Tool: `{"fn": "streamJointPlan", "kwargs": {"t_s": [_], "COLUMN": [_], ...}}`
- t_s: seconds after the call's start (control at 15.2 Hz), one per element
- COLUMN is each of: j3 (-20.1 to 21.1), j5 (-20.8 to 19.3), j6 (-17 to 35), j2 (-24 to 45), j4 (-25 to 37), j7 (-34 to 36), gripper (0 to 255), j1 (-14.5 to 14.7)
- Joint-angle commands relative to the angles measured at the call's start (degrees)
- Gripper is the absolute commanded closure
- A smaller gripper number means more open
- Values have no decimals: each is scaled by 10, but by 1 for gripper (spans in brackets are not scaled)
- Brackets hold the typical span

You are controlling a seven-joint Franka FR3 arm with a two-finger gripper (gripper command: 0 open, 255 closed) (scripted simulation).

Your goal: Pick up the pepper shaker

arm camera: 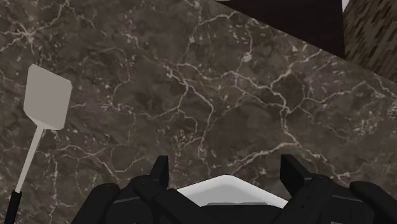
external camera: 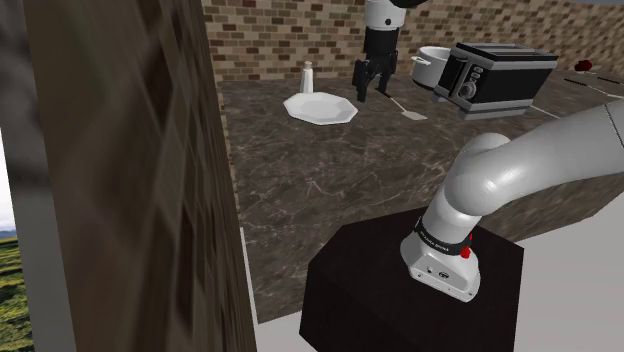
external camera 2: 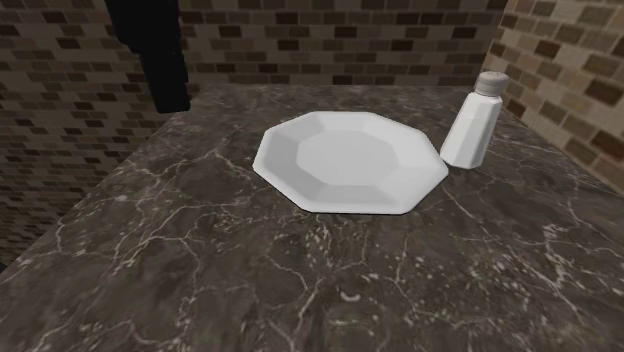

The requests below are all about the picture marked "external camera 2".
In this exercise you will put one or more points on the white octagonal plate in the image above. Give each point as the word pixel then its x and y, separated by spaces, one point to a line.
pixel 348 161

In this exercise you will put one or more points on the white salt shaker grey cap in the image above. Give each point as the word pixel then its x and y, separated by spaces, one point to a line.
pixel 472 129

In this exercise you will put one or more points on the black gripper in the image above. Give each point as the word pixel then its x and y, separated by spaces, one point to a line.
pixel 151 44

